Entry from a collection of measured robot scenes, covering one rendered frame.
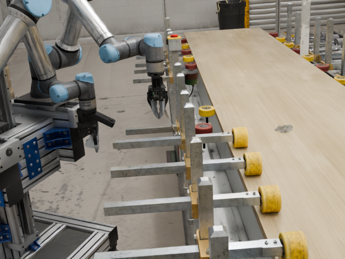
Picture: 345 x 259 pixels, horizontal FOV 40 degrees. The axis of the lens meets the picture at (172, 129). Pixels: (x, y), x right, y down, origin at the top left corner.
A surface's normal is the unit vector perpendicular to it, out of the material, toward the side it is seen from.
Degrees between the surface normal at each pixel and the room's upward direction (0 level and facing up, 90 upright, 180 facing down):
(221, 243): 90
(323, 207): 0
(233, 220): 0
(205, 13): 90
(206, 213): 90
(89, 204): 0
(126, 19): 90
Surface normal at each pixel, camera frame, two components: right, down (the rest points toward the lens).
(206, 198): 0.04, 0.35
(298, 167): -0.06, -0.93
